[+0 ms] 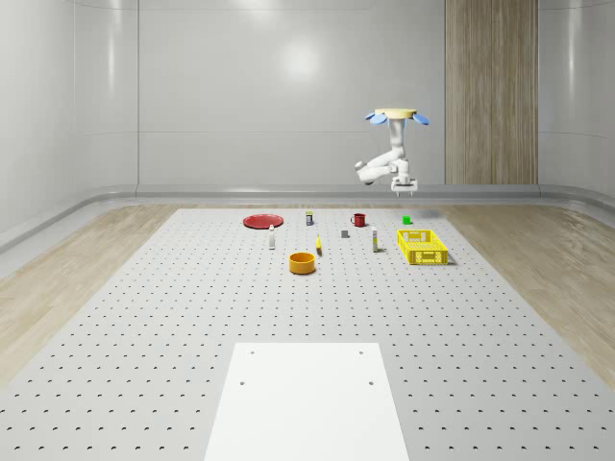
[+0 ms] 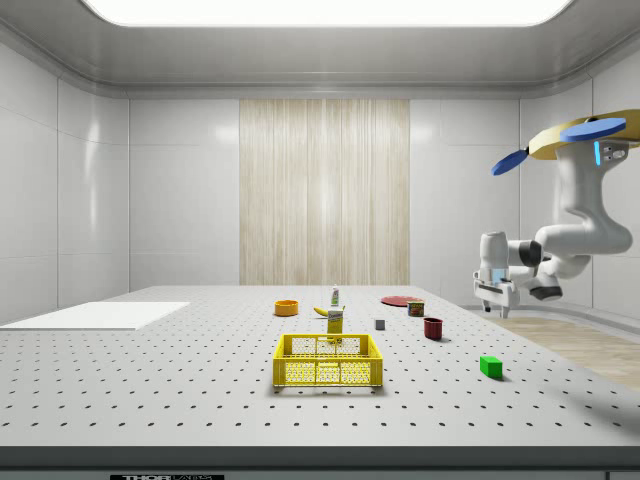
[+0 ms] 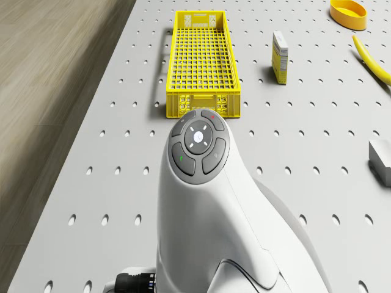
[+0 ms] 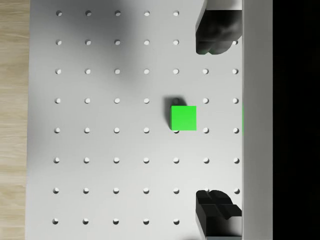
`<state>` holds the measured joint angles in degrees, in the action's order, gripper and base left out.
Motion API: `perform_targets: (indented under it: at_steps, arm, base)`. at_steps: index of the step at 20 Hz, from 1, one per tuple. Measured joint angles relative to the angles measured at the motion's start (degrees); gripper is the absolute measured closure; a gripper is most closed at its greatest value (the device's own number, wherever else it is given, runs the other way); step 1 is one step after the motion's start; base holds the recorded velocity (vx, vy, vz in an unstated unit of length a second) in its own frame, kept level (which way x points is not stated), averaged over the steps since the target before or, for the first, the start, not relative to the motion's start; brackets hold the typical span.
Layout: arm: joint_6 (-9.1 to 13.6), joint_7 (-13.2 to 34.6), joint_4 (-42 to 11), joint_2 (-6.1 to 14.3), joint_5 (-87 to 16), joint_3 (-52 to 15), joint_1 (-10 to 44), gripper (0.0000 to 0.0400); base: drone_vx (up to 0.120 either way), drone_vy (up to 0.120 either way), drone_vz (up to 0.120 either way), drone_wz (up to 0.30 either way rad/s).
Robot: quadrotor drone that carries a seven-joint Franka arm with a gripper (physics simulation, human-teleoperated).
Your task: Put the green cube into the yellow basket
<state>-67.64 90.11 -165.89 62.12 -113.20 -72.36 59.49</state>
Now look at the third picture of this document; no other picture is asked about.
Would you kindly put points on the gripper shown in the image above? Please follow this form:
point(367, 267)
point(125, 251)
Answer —
point(134, 280)

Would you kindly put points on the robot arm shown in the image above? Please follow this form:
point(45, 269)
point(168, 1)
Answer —
point(207, 213)

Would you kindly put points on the yellow basket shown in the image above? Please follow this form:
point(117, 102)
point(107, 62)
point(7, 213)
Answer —
point(203, 100)

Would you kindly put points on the yellow box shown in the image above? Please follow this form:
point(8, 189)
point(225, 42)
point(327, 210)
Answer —
point(280, 61)

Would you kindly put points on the grey cube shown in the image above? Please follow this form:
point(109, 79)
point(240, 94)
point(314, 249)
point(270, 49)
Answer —
point(381, 158)

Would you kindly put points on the banana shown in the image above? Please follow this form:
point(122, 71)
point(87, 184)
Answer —
point(371, 62)

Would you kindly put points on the yellow bowl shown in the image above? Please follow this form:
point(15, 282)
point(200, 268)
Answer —
point(348, 15)

